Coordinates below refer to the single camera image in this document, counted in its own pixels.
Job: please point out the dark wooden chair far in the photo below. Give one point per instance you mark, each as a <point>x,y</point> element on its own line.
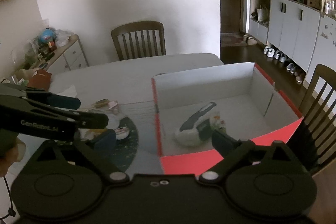
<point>139,39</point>

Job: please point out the white tissue paper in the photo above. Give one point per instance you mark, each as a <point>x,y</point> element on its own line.
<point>69,92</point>

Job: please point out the dark round placemat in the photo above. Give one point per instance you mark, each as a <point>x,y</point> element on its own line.
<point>123,150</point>

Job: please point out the blue round toy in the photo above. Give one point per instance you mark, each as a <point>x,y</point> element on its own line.
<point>46,36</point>

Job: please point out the white drawer cabinet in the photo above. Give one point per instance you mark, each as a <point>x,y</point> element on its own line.
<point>66,58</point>

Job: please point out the dark wooden chair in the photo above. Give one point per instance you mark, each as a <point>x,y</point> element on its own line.
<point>313,142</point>
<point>139,39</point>

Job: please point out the red paper bag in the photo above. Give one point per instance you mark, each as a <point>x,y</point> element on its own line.
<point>41,79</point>

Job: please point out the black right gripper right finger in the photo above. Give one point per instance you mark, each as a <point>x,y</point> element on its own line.
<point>234,153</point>

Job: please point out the dark wooden chair right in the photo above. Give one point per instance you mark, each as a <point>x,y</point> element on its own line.
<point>313,142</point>

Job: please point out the red white cardboard box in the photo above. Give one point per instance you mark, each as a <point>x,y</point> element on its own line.
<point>246,98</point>

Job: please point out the grey white handled tool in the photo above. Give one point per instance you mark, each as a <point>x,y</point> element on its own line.
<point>189,124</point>

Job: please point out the grey wall cupboard unit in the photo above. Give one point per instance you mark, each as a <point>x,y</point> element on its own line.
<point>289,30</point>

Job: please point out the pink small packet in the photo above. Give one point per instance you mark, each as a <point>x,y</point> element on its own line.
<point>113,106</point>

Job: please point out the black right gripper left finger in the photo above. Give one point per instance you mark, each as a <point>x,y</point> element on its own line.
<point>97,154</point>

